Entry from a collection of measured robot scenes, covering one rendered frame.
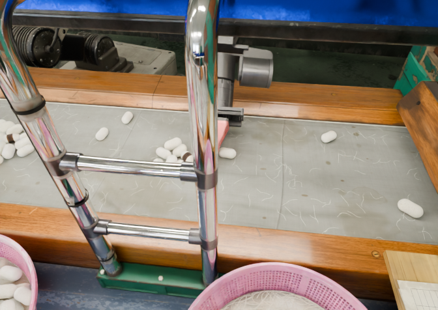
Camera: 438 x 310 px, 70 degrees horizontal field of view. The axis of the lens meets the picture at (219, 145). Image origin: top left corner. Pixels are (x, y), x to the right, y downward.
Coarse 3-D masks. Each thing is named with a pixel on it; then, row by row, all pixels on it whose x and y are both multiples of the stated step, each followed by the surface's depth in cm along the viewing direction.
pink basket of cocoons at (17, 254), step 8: (0, 240) 47; (8, 240) 46; (0, 248) 48; (8, 248) 47; (16, 248) 45; (0, 256) 48; (8, 256) 48; (16, 256) 47; (24, 256) 44; (24, 264) 46; (32, 264) 43; (32, 272) 43; (32, 280) 42; (32, 288) 41; (32, 296) 40; (32, 304) 40
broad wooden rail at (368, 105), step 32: (0, 96) 77; (64, 96) 75; (96, 96) 75; (128, 96) 74; (160, 96) 73; (256, 96) 73; (288, 96) 73; (320, 96) 73; (352, 96) 73; (384, 96) 73
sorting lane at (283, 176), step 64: (64, 128) 69; (128, 128) 69; (256, 128) 69; (320, 128) 69; (384, 128) 69; (0, 192) 56; (128, 192) 56; (192, 192) 56; (256, 192) 56; (320, 192) 56; (384, 192) 56
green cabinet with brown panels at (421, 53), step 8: (416, 48) 70; (424, 48) 67; (432, 48) 65; (416, 56) 70; (424, 56) 67; (432, 56) 64; (424, 64) 67; (432, 64) 64; (432, 72) 63; (432, 80) 63
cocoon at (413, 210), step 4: (400, 200) 53; (404, 200) 52; (408, 200) 52; (400, 204) 52; (404, 204) 52; (408, 204) 52; (412, 204) 52; (416, 204) 52; (400, 208) 52; (404, 208) 52; (408, 208) 52; (412, 208) 51; (416, 208) 51; (420, 208) 51; (408, 212) 52; (412, 212) 51; (416, 212) 51; (420, 212) 51; (412, 216) 52; (416, 216) 51; (420, 216) 51
